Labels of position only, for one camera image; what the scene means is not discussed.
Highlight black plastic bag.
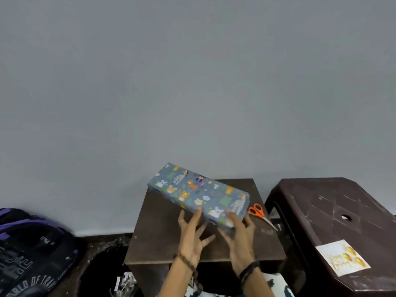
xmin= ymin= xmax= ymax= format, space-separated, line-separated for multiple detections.
xmin=77 ymin=237 xmax=140 ymax=297

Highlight person's left hand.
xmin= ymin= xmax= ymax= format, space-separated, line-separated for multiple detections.
xmin=177 ymin=207 xmax=216 ymax=267

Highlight brown beaded bracelet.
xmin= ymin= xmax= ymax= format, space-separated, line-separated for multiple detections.
xmin=173 ymin=252 xmax=199 ymax=273

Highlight person's left forearm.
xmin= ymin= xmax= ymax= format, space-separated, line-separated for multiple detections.
xmin=157 ymin=258 xmax=198 ymax=297

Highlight black cord bracelet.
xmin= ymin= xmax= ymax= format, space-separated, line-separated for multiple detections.
xmin=238 ymin=261 xmax=261 ymax=287

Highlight dark brown plastic stool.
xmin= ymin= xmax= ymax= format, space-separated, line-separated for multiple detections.
xmin=264 ymin=177 xmax=396 ymax=297

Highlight black and white printed packet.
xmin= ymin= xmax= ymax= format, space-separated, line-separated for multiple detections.
xmin=113 ymin=271 xmax=137 ymax=297

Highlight orange-handled scissors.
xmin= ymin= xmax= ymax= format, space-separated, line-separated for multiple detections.
xmin=248 ymin=203 xmax=278 ymax=232

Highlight small brown wooden table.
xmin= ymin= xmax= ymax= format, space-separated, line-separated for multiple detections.
xmin=124 ymin=178 xmax=287 ymax=297

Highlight black and purple backpack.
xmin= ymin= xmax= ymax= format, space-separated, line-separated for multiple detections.
xmin=0 ymin=208 xmax=85 ymax=297

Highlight white card with gold balloons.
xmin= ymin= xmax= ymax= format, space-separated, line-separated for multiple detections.
xmin=315 ymin=239 xmax=371 ymax=277

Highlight white and teal printed garment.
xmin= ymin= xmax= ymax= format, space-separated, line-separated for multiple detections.
xmin=185 ymin=273 xmax=295 ymax=297

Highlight person's right hand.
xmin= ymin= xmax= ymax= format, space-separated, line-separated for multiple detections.
xmin=217 ymin=211 xmax=258 ymax=276

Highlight blue animal-print gift box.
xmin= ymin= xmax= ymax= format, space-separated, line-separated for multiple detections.
xmin=147 ymin=163 xmax=250 ymax=229

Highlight person's right forearm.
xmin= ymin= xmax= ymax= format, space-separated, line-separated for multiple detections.
xmin=240 ymin=266 xmax=276 ymax=297

